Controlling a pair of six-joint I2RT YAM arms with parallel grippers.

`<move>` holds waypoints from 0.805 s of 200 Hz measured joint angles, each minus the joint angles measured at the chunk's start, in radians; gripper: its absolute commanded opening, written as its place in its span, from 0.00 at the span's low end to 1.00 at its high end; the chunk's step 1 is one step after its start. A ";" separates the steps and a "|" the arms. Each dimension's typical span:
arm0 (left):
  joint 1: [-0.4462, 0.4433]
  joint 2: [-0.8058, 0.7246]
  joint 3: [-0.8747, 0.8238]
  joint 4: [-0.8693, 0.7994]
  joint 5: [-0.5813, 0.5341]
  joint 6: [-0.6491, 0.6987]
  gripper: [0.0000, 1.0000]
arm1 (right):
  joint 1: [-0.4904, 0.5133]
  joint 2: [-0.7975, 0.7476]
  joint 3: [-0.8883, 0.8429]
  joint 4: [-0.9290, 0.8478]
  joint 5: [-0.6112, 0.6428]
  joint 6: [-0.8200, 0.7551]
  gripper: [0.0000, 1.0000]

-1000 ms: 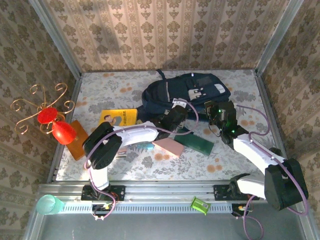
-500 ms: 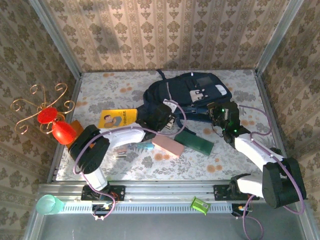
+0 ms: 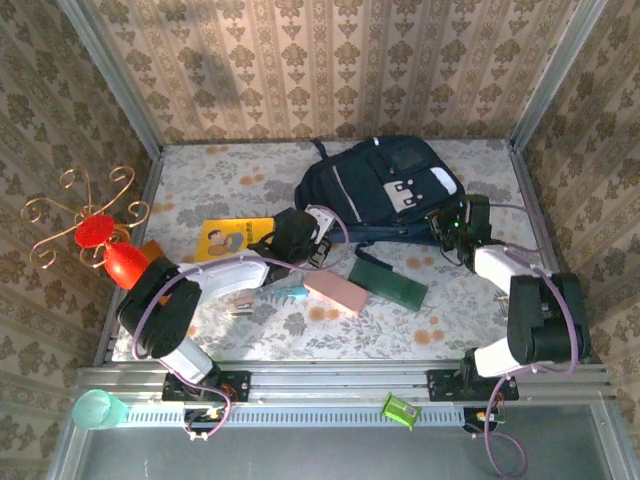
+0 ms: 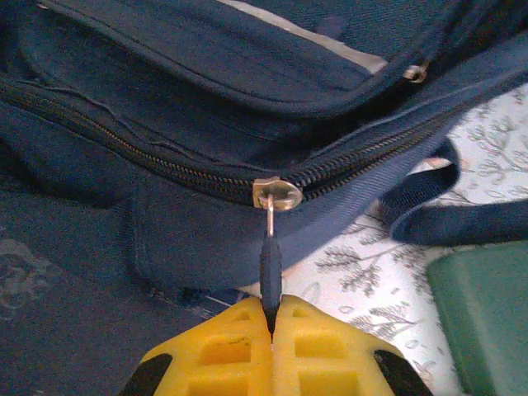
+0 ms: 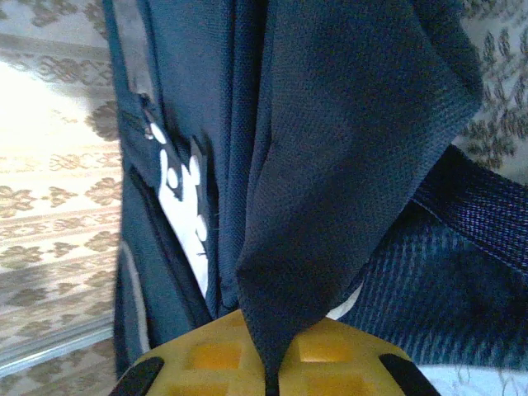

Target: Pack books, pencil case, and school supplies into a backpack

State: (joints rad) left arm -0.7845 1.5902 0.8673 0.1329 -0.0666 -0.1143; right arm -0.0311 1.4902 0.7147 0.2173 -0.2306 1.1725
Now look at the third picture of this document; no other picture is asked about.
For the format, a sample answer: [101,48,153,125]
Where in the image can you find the dark green case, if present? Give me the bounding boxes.
[348,258,430,312]

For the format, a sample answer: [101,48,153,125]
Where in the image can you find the aluminium side rail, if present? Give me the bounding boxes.
[508,139,601,362]
[93,147,165,366]

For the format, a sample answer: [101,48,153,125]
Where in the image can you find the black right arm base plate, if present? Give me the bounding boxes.
[427,368,520,403]

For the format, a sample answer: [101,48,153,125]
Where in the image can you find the slotted grey cable duct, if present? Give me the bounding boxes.
[119,402,469,429]

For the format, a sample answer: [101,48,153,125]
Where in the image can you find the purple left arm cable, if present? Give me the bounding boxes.
[130,204,351,442]

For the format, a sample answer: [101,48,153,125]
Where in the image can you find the pink pencil case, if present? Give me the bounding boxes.
[303,270,370,317]

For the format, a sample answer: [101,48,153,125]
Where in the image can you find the grey metal panel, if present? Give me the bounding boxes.
[47,403,640,480]

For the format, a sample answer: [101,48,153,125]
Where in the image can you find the floral patterned tablecloth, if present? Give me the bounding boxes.
[110,139,557,362]

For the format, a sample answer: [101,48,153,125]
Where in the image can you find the small green clip block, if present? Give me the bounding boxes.
[380,392,422,431]

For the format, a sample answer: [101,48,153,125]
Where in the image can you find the navy blue backpack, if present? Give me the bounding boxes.
[293,135,464,269]

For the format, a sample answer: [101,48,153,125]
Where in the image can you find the gold wire ornament red centre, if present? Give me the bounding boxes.
[20,166,151,270]

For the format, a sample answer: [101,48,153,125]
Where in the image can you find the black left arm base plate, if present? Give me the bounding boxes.
[162,369,251,404]

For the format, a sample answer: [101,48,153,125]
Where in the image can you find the yellow cartoon book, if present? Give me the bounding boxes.
[193,217,276,264]

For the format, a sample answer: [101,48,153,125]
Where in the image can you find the teal plastic cup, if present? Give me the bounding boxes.
[71,389,130,432]

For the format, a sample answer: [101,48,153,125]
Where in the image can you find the aluminium corner post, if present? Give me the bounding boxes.
[56,0,165,157]
[508,0,610,151]

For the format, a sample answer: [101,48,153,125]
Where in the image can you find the red vase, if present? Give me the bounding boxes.
[103,243,152,291]

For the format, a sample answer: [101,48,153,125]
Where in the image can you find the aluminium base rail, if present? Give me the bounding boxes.
[74,358,614,406]

